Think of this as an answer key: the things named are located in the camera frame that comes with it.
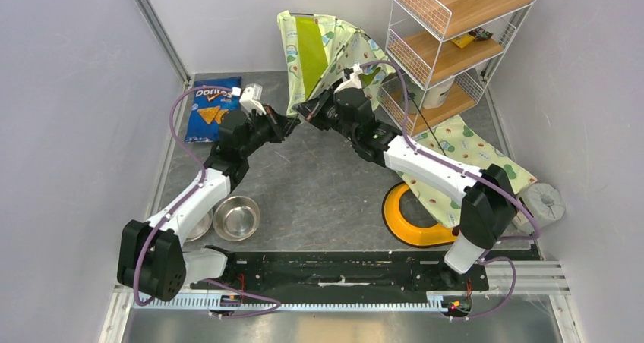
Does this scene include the white wire wooden shelf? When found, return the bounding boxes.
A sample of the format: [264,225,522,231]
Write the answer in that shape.
[381,0,536,135]

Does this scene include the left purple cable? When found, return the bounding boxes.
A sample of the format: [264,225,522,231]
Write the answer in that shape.
[131,85,238,307]

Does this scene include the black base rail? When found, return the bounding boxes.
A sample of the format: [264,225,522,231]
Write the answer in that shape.
[191,250,541,312]

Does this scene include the dark snack packet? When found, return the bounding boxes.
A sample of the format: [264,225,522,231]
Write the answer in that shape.
[468,27,494,42]

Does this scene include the grey wrapped roll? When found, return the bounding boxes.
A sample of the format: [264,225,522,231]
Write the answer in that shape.
[517,183,566,231]

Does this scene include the blue Doritos chip bag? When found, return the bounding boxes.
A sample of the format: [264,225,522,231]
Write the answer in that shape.
[185,77,242,143]

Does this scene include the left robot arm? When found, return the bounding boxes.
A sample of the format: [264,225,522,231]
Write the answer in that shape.
[116,105,300,301]

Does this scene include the right steel bowl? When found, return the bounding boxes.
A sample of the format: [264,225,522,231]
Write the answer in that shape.
[213,196,260,241]

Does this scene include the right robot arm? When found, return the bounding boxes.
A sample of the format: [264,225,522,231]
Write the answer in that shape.
[292,88,522,289]

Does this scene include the yellow snack packet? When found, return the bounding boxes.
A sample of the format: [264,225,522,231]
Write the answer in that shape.
[450,33,475,49]

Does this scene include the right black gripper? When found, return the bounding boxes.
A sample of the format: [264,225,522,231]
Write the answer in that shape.
[296,83,358,141]

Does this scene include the left steel bowl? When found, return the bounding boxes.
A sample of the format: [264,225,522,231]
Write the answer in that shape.
[186,209,213,241]

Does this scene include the green glass jar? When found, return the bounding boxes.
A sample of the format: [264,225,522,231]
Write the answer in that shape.
[406,78,425,114]

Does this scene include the green avocado pet tent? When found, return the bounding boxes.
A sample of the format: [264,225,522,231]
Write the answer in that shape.
[276,11,395,118]

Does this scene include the steel bowl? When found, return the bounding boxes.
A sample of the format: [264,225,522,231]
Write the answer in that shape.
[186,209,213,241]
[213,196,260,241]

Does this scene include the green avocado print mat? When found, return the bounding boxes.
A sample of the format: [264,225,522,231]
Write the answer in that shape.
[392,114,538,229]

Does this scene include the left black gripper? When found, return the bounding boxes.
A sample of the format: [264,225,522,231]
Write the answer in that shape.
[239,104,300,158]

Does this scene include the white paper roll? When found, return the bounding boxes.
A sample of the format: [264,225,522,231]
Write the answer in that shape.
[421,77,454,109]

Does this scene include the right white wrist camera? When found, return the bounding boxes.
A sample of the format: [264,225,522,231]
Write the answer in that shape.
[333,63,364,93]

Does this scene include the orange pet bowl stand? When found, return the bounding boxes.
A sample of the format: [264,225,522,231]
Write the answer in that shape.
[381,182,459,248]

